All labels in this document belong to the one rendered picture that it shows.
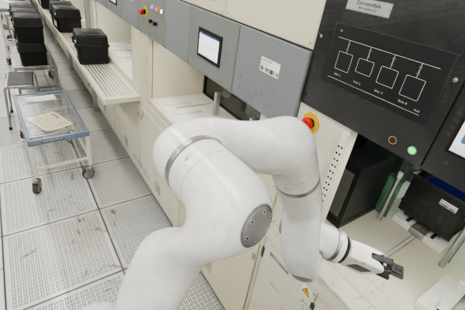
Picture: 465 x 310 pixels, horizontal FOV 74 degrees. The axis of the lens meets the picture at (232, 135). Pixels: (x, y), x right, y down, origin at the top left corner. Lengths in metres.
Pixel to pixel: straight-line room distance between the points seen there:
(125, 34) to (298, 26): 2.85
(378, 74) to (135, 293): 0.70
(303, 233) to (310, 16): 0.61
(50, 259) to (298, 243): 1.89
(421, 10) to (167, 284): 0.72
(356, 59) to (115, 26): 3.04
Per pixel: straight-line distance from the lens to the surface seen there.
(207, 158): 0.41
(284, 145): 0.48
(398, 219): 1.56
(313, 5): 0.99
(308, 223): 0.69
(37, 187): 2.82
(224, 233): 0.37
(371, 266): 0.89
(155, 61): 2.19
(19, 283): 2.32
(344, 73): 0.91
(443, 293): 1.35
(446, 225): 1.48
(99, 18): 3.60
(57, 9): 4.18
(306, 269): 0.75
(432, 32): 0.80
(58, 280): 2.26
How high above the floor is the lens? 1.75
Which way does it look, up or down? 29 degrees down
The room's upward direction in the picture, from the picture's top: 9 degrees clockwise
